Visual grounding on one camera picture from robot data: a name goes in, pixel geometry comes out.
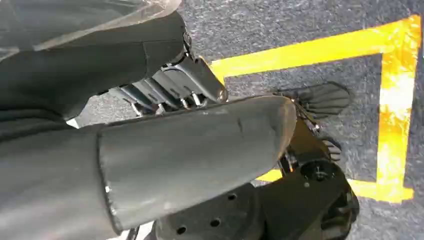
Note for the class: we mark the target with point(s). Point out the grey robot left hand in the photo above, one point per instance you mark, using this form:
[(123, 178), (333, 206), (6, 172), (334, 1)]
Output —
[(185, 155)]

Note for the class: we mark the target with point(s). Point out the black robot foot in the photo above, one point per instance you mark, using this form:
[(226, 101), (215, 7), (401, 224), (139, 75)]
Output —
[(265, 212)]

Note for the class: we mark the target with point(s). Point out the robot left arm ribbed sleeve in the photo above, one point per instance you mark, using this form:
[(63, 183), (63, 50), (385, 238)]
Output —
[(20, 124)]

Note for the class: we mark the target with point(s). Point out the clear plastic film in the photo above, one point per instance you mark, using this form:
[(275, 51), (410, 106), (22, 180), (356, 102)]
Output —
[(82, 20)]

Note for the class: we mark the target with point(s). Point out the yellow floor tape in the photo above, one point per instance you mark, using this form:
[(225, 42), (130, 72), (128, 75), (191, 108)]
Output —
[(394, 132)]

